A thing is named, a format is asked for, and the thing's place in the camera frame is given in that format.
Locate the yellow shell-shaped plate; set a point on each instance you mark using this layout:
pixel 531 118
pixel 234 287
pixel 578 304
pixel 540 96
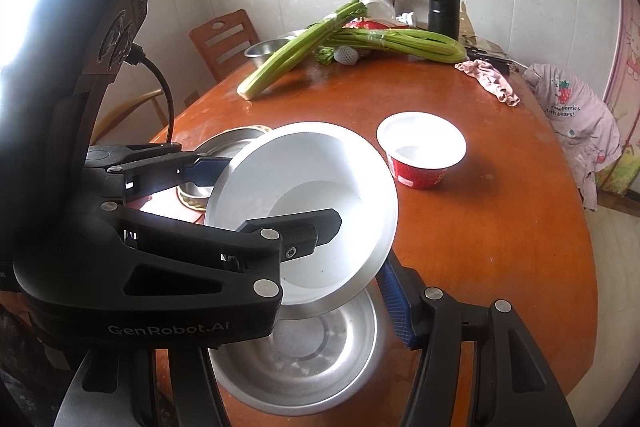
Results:
pixel 192 205

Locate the red paper noodle bowl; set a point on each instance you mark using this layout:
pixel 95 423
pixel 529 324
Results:
pixel 425 142
pixel 310 167

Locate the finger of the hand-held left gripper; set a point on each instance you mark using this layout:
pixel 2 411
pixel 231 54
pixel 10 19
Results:
pixel 310 227
pixel 210 172

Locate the pink cartoon cat curtain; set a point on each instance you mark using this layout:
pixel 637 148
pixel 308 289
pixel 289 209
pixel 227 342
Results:
pixel 627 72

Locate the pink printed garment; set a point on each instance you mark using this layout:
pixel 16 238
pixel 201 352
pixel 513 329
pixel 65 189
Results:
pixel 575 122

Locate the fruit in white foam net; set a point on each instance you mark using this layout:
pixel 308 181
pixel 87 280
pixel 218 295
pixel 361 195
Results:
pixel 346 55

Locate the light wooden armchair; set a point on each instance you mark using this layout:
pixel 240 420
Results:
pixel 135 99

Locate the steel basin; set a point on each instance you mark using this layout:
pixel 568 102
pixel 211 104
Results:
pixel 260 49

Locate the steel pan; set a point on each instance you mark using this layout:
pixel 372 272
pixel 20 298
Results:
pixel 235 142

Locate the brown wooden chair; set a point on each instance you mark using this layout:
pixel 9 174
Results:
pixel 225 42

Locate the celery bunch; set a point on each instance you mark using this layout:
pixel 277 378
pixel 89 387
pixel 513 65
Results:
pixel 415 44
pixel 280 62

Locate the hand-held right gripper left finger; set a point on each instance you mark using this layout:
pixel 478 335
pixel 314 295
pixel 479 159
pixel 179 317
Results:
pixel 185 387

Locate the pink cloth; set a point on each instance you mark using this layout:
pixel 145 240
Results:
pixel 487 79

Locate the cardboard piece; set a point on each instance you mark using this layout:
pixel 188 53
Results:
pixel 475 32

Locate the steel bowl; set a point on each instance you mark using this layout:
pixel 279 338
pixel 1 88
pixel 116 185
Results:
pixel 300 372

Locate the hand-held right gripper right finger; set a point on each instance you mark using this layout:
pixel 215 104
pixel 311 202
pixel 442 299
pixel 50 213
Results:
pixel 397 302

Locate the black thermos flask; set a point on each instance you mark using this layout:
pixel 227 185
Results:
pixel 442 7

